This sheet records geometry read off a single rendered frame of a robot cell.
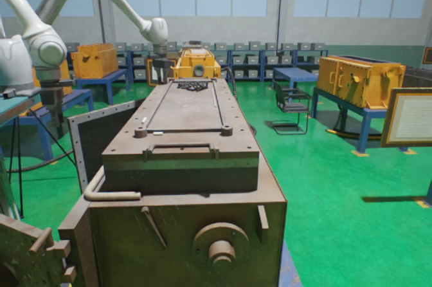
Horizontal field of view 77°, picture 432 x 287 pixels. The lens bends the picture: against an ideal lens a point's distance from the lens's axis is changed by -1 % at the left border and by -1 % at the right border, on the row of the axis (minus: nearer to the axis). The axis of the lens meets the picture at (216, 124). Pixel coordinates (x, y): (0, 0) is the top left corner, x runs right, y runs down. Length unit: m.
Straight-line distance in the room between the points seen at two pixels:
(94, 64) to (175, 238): 6.52
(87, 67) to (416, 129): 6.46
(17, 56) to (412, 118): 2.99
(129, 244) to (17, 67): 1.09
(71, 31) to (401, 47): 12.30
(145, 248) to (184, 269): 0.14
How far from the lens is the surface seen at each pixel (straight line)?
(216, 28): 10.37
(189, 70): 3.77
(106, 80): 6.92
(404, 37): 13.08
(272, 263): 0.98
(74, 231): 0.81
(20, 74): 1.68
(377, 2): 12.46
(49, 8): 1.87
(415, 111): 3.03
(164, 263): 0.95
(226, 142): 0.85
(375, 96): 4.59
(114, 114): 1.92
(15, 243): 0.93
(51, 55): 1.05
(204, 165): 0.81
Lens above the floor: 1.69
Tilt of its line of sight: 19 degrees down
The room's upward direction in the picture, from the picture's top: straight up
